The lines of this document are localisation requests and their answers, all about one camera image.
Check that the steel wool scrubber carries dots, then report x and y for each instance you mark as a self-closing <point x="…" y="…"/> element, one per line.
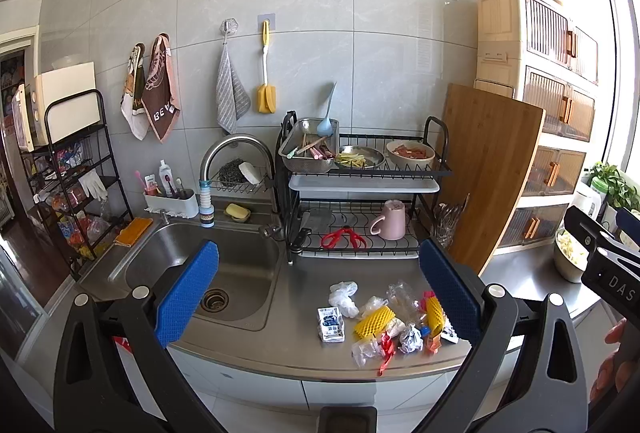
<point x="229" y="172"/>

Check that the pink cup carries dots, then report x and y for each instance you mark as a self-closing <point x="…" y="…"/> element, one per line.
<point x="395" y="220"/>

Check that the white rubber gloves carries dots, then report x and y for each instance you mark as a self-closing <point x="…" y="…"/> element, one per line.
<point x="92" y="183"/>

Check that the beige storage cabinet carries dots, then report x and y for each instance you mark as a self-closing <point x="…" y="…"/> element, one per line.
<point x="500" y="33"/>

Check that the steel colander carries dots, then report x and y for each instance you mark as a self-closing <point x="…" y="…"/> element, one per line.
<point x="300" y="160"/>

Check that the yellow foam fruit net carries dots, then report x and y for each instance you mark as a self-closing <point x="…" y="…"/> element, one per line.
<point x="434" y="313"/>
<point x="372" y="322"/>

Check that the white sponge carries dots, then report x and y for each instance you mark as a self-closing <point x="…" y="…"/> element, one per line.
<point x="249" y="173"/>

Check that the red plastic wrapper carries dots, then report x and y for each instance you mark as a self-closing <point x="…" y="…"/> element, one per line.
<point x="386" y="349"/>

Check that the white toothpaste tube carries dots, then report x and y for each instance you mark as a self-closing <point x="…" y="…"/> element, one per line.
<point x="165" y="173"/>

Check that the white toothbrush holder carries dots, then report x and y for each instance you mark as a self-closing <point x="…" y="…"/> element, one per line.
<point x="171" y="205"/>

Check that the white electric kettle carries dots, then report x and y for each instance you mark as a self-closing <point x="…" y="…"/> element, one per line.
<point x="586" y="202"/>

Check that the brown pink hand towel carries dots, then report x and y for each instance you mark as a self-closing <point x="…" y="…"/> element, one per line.
<point x="161" y="93"/>

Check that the grey dishcloth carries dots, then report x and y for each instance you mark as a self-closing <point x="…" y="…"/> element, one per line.
<point x="231" y="93"/>

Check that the black dish rack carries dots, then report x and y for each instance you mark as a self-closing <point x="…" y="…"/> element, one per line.
<point x="295" y="208"/>

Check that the person's right hand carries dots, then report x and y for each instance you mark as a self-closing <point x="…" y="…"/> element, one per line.
<point x="607" y="375"/>

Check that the green potted plant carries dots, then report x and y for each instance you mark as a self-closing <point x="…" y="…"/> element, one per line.
<point x="615" y="178"/>

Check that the orange snack wrapper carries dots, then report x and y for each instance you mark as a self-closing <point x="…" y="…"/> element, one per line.
<point x="434" y="344"/>

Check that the clear plastic wrapper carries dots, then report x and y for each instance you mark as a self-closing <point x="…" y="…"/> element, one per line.
<point x="366" y="352"/>

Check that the bowl of sliced meat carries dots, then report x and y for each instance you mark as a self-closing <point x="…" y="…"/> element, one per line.
<point x="410" y="154"/>

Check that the yellow bottle brush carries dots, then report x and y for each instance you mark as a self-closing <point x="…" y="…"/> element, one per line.
<point x="266" y="98"/>

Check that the wooden cutting board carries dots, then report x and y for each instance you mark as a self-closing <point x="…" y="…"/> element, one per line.
<point x="487" y="178"/>

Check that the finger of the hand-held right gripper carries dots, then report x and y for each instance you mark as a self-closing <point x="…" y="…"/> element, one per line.
<point x="585" y="225"/>
<point x="629" y="220"/>

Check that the colourful snack packets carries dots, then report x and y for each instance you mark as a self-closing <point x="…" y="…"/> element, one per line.
<point x="75" y="225"/>

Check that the white label packet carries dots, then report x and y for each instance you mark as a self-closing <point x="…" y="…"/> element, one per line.
<point x="450" y="335"/>

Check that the stainless steel sink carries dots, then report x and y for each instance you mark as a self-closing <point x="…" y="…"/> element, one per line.
<point x="165" y="258"/>

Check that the metal wall hook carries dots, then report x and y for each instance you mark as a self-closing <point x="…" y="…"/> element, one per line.
<point x="229" y="27"/>

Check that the white drip tray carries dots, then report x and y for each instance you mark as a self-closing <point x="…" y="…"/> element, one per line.
<point x="364" y="184"/>

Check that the small milk carton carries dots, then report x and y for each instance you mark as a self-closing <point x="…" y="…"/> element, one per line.
<point x="331" y="324"/>

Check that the orange cleaning cloth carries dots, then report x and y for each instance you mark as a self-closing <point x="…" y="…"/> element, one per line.
<point x="132" y="231"/>

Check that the white base cabinet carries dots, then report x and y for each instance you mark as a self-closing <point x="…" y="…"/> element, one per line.
<point x="240" y="380"/>

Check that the white microwave oven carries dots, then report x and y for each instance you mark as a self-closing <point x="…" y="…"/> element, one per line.
<point x="55" y="105"/>

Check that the steel kitchen faucet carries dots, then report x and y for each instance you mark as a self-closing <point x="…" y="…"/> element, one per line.
<point x="206" y="203"/>

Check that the patterned hand towel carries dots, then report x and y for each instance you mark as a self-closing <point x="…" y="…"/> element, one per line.
<point x="132" y="98"/>

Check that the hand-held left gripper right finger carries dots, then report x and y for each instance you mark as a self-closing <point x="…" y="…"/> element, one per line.
<point x="450" y="288"/>

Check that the steel plate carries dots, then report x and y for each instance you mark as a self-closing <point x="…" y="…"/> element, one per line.
<point x="360" y="158"/>

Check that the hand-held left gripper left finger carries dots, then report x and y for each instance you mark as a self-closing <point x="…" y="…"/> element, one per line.
<point x="187" y="295"/>

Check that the steel bowl of vegetables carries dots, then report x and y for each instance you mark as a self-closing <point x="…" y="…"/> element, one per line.
<point x="570" y="258"/>

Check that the black metal shelf rack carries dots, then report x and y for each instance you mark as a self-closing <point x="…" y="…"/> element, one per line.
<point x="102" y="148"/>

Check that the blue ladle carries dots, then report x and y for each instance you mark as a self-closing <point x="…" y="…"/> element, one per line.
<point x="325" y="125"/>

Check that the grey adhesive hook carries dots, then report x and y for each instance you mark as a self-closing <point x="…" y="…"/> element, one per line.
<point x="265" y="17"/>

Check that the white plastic bag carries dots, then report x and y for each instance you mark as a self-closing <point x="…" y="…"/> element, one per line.
<point x="344" y="295"/>

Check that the glass cutlery holder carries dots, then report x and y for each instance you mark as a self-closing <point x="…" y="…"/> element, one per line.
<point x="447" y="223"/>

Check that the clear plastic bag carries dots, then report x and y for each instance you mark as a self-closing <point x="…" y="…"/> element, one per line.
<point x="372" y="303"/>

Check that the red scissors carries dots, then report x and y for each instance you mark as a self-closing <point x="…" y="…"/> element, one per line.
<point x="330" y="240"/>

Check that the yellow soap in dish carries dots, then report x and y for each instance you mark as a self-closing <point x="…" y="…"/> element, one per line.
<point x="237" y="211"/>

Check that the silver foil wrapper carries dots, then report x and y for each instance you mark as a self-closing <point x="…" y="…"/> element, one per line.
<point x="411" y="339"/>

